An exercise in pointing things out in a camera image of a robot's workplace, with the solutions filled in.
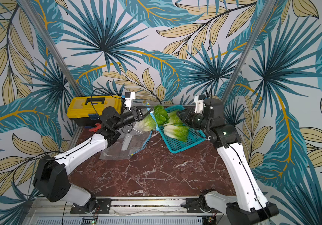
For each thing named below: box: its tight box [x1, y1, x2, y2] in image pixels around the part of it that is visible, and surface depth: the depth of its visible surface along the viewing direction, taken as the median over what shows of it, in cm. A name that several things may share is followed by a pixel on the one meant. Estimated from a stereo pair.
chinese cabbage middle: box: [163, 124, 191, 143], surface depth 97 cm
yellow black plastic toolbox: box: [66, 95, 123, 127], surface depth 99 cm
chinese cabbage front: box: [134, 104, 170, 132], surface depth 73 cm
